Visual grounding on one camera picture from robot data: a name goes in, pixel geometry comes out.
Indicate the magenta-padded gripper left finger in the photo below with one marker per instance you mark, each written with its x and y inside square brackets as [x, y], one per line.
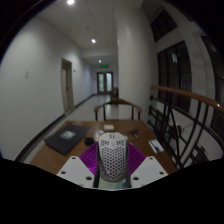
[75, 170]

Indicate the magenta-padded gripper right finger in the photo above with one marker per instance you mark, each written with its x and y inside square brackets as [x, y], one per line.
[150, 170]

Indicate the white perforated computer mouse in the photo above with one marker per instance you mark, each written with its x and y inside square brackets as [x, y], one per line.
[112, 160]

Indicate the black closed laptop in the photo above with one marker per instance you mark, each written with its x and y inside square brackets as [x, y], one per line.
[66, 137]

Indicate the white rectangular card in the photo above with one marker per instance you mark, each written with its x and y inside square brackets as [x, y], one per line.
[108, 127]

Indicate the wooden round-back chair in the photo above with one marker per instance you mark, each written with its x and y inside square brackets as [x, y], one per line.
[117, 102]

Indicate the beige side door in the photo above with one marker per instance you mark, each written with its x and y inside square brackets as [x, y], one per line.
[67, 86]

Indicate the dark wooden chair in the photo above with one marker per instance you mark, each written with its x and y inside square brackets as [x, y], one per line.
[115, 93]

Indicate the wooden-topped black metal railing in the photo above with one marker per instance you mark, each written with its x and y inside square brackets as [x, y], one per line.
[186, 94]

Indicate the glazed double door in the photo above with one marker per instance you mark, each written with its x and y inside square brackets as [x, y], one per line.
[105, 82]

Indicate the dark-framed window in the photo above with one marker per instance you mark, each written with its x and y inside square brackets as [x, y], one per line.
[176, 73]
[218, 76]

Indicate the green exit sign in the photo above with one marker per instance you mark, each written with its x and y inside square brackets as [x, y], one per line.
[104, 66]

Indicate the round ceiling light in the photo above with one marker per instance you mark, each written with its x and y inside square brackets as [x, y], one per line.
[70, 1]
[93, 40]
[99, 61]

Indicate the dark transom window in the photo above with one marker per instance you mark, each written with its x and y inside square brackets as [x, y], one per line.
[163, 25]

